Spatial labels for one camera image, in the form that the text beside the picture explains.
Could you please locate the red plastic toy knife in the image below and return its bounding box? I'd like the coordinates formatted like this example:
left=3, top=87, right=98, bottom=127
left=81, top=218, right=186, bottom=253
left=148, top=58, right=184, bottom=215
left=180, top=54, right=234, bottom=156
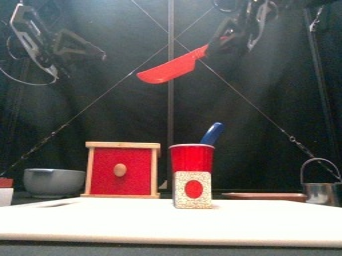
left=135, top=43, right=211, bottom=85

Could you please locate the toy sushi roll piece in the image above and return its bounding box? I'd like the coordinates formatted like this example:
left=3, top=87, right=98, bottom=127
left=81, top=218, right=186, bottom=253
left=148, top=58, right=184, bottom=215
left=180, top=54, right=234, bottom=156
left=172, top=170, right=214, bottom=210

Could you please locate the blue plastic toy utensil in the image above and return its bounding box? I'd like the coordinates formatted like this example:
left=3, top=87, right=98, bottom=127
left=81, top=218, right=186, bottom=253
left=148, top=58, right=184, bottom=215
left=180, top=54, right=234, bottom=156
left=199, top=121, right=226, bottom=146

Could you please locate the red plastic cup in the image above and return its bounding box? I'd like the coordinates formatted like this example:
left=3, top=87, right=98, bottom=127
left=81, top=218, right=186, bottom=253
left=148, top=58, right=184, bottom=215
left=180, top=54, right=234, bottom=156
left=168, top=143, right=216, bottom=198

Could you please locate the grey bowl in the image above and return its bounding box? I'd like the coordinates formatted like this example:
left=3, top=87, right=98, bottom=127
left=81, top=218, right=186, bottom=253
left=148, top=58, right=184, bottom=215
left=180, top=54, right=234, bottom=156
left=23, top=168, right=87, bottom=199

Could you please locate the wooden box with red drawer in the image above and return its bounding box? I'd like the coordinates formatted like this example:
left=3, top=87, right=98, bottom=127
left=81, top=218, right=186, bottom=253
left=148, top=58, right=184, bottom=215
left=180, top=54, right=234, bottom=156
left=80, top=141, right=162, bottom=199

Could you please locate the red and white toy block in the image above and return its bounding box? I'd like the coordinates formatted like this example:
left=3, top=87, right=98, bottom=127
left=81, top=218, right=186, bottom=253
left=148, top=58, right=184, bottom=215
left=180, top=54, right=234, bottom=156
left=0, top=177, right=15, bottom=208

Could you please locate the white cutting board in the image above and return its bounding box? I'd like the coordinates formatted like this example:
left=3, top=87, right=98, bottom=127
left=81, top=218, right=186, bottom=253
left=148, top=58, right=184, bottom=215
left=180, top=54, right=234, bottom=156
left=0, top=196, right=342, bottom=249

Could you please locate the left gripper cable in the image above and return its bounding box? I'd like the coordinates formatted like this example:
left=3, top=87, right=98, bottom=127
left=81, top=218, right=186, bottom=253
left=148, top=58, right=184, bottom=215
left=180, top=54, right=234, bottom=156
left=0, top=66, right=59, bottom=87

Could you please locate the diagonal brace wire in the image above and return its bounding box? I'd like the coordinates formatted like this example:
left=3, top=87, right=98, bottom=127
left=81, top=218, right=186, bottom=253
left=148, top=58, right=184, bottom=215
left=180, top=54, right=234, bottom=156
left=131, top=0, right=342, bottom=183
left=0, top=6, right=216, bottom=177

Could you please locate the vertical frame pole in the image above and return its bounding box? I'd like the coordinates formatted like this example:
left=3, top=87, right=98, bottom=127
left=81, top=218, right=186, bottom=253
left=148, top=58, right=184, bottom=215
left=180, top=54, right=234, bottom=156
left=167, top=0, right=175, bottom=191

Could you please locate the black side frame post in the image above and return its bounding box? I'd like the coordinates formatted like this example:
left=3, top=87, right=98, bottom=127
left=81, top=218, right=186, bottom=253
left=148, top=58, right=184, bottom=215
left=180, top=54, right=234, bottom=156
left=303, top=6, right=341, bottom=161

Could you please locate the small metal pot with handle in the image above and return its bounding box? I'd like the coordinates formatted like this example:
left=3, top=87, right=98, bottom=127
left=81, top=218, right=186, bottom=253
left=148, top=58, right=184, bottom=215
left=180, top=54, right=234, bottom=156
left=299, top=157, right=342, bottom=208

